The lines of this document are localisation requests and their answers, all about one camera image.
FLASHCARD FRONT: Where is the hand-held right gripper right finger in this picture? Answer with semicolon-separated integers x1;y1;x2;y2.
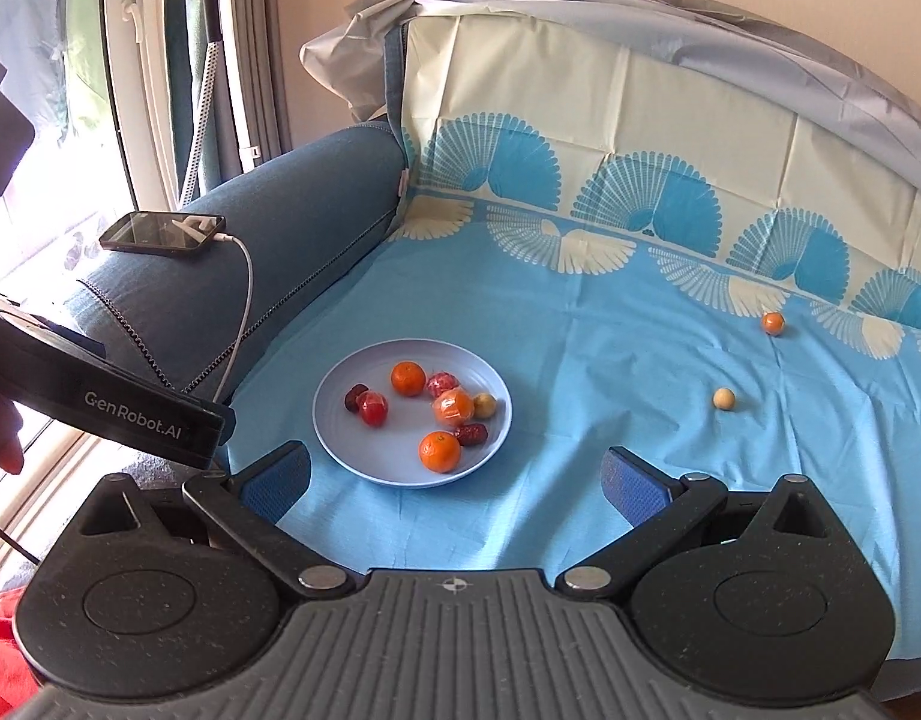
556;446;844;602

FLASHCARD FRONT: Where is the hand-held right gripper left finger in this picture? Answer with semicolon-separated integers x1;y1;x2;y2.
76;441;360;602

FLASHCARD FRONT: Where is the light blue plate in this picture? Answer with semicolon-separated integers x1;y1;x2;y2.
312;340;514;486

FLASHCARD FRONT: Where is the orange tangerine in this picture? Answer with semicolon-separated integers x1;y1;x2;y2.
389;361;427;398
418;430;462;474

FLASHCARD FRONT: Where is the blue fan-print tablecloth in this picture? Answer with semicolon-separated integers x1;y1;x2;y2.
220;15;921;702

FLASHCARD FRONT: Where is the black smartphone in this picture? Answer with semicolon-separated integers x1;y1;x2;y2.
100;211;227;260

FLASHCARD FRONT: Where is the red cloth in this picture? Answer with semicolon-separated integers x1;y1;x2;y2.
0;589;43;720

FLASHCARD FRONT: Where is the hanging light garment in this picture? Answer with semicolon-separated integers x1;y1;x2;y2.
0;0;116;137

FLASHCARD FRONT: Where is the black cable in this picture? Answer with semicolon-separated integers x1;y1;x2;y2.
0;512;43;566

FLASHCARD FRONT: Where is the white charging cable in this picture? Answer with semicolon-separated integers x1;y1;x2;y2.
205;232;256;403

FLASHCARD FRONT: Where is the patterned garment steamer hose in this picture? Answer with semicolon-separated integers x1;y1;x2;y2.
178;36;224;207

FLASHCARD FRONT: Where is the white door frame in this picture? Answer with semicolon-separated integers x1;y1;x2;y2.
100;0;178;220

